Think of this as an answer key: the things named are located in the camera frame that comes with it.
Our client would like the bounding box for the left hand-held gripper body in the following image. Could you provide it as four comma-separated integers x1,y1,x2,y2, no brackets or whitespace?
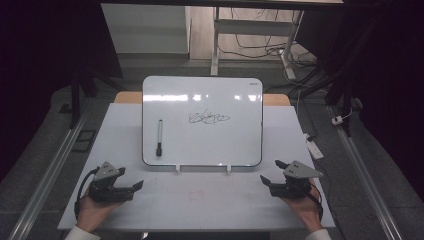
87,161,136,204

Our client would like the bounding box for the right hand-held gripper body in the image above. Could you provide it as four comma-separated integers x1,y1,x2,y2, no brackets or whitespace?
269,160,324,200

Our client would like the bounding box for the white whiteboard with black edge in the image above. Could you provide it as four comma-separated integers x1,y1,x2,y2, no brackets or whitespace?
141,75,264,168

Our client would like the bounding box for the person's right hand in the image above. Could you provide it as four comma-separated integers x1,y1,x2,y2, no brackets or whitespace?
279,179,324,233

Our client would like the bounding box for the person's left hand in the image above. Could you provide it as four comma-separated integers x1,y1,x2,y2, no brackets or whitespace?
75,191,126,233

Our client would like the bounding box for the white power strip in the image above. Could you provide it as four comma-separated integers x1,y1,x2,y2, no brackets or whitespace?
304,133,325,160

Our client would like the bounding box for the black floor plate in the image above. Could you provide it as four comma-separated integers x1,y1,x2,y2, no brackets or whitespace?
72,129,97,154

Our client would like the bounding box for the black and white marker pen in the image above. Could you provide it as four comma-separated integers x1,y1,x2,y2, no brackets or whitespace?
155,119,164,158

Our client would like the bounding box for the wooden table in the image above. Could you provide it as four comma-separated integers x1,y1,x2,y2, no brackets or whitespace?
113,91,292,107

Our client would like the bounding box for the white cabinet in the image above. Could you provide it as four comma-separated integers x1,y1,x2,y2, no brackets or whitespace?
100,3,192,55

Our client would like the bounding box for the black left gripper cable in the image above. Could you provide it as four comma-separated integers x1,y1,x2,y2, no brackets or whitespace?
74,167,101,221

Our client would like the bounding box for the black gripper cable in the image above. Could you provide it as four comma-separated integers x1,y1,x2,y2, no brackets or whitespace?
74,167,101,221
309,183,325,222

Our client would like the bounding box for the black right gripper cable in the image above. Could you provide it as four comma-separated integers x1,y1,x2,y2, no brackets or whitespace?
309,183,325,222

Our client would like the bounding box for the metal floor rail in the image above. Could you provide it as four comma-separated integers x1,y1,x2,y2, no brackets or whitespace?
8,99,95,240
328,106,405,240

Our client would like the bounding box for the tangle of black floor cables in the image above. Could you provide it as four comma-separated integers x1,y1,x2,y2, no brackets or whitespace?
218,8,318,69

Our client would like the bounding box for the white desk frame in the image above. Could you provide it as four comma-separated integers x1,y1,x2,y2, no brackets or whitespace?
210,6,305,81

